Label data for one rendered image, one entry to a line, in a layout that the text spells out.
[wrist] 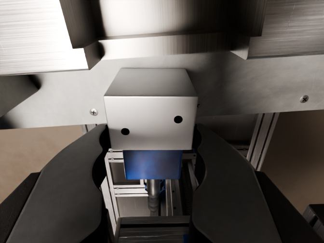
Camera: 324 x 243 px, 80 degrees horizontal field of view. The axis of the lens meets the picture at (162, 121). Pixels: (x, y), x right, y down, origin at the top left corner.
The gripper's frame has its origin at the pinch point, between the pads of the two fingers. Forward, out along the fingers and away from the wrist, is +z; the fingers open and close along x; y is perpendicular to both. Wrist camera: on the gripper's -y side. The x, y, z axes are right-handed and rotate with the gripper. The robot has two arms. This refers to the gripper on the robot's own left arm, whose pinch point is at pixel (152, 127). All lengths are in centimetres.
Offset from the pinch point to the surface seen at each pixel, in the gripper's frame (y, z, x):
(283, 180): 96, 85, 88
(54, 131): 56, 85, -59
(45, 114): 1.6, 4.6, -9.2
